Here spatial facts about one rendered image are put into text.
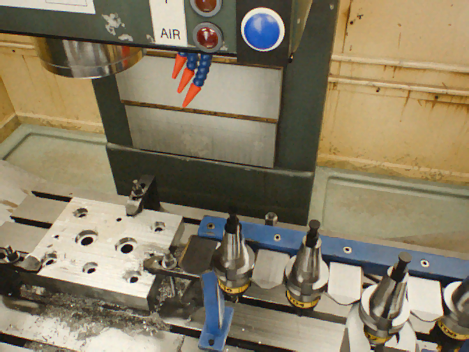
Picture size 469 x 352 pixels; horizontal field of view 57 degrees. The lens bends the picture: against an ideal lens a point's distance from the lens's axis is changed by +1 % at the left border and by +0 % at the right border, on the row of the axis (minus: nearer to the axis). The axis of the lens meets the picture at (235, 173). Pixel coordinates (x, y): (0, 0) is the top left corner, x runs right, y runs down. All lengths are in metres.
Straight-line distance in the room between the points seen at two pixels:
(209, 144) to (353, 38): 0.57
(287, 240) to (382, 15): 0.94
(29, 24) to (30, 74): 1.56
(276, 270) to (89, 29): 0.42
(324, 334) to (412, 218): 0.83
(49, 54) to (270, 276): 0.44
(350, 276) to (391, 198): 1.10
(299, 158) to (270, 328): 0.55
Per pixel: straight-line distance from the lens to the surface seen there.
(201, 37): 0.39
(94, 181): 1.83
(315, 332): 0.98
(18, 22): 0.49
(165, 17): 0.40
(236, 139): 1.27
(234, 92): 1.18
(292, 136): 1.27
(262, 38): 0.37
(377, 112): 1.64
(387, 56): 1.53
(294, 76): 1.17
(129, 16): 0.42
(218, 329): 0.93
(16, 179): 1.75
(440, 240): 1.45
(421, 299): 0.68
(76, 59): 0.64
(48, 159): 2.02
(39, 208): 1.31
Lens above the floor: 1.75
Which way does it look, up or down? 41 degrees down
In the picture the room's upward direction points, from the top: 1 degrees counter-clockwise
